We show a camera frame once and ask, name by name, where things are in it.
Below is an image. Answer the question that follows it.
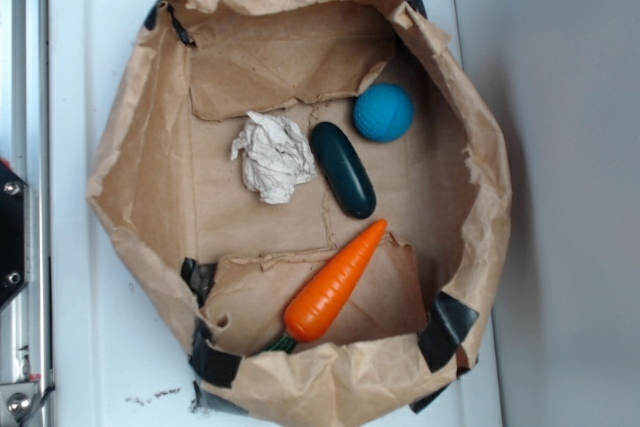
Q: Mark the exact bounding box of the white paper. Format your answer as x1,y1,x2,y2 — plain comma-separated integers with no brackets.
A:
230,111,317,205

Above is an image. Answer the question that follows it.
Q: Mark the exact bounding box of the dark green oblong toy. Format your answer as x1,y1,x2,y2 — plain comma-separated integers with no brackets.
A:
310,122,377,219

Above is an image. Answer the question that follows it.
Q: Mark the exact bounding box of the blue textured ball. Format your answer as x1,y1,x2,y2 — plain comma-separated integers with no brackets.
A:
353,83,414,143

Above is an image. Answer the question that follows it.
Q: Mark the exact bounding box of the orange plastic toy carrot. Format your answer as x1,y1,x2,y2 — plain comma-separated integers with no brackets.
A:
264,219,388,354

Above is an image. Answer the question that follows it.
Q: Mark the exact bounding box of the brown paper bag bin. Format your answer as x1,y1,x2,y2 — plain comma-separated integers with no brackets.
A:
87,0,512,426

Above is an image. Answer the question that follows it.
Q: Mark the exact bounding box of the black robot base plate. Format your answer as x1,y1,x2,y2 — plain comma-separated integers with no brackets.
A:
0,158,28,311

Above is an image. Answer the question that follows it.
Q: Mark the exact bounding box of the aluminium frame rail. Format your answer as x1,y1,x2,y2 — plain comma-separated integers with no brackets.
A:
1,0,55,426

